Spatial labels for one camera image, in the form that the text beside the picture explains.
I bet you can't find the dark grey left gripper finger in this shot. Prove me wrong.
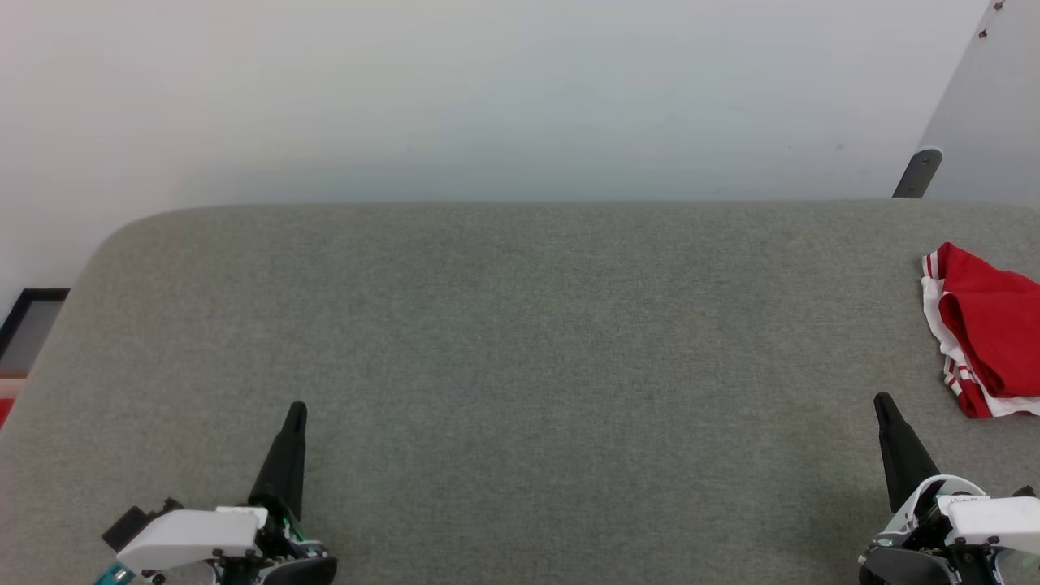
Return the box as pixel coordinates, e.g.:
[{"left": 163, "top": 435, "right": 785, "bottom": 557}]
[{"left": 248, "top": 401, "right": 309, "bottom": 522}]

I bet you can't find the red and white basketball jersey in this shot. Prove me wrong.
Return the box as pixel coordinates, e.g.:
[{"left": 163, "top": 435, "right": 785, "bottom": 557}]
[{"left": 921, "top": 241, "right": 1040, "bottom": 420}]

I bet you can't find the white wall panel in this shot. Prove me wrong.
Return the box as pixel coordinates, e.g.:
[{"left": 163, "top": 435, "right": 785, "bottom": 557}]
[{"left": 918, "top": 0, "right": 1040, "bottom": 208}]

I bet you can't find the dark grey metal bar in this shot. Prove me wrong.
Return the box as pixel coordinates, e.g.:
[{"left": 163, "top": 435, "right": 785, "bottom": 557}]
[{"left": 892, "top": 147, "right": 944, "bottom": 200}]

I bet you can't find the black picture frame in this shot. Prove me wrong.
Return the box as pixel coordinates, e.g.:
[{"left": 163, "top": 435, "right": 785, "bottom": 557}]
[{"left": 0, "top": 288, "right": 71, "bottom": 379}]

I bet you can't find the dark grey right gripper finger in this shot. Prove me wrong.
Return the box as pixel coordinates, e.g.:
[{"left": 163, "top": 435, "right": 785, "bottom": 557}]
[{"left": 873, "top": 392, "right": 943, "bottom": 514}]

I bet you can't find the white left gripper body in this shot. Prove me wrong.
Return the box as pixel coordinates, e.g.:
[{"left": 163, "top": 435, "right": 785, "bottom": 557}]
[{"left": 116, "top": 505, "right": 339, "bottom": 585}]

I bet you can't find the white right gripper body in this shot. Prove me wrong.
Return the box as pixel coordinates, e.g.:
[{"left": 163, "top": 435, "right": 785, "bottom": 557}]
[{"left": 859, "top": 474, "right": 1040, "bottom": 585}]

